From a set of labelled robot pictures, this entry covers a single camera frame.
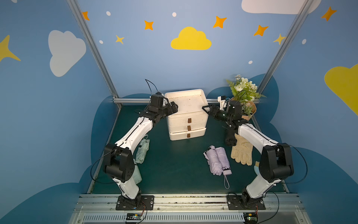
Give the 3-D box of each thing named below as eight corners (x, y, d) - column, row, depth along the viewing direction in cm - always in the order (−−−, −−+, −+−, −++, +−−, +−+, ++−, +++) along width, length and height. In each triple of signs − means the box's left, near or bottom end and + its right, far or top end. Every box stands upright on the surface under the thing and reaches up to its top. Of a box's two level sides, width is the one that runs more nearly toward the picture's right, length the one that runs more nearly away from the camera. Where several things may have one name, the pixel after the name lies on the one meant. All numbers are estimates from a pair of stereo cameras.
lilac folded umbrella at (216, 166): (213, 177, 85) (215, 175, 81) (202, 150, 96) (203, 147, 93) (224, 173, 86) (226, 171, 83) (212, 147, 97) (213, 144, 94)
